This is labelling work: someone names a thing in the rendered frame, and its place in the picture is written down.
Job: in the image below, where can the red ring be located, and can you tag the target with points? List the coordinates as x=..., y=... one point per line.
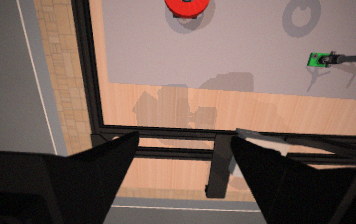
x=186, y=9

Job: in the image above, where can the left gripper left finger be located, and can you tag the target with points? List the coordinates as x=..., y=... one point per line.
x=76, y=191

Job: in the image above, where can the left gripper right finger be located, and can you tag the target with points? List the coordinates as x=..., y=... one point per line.
x=290, y=192

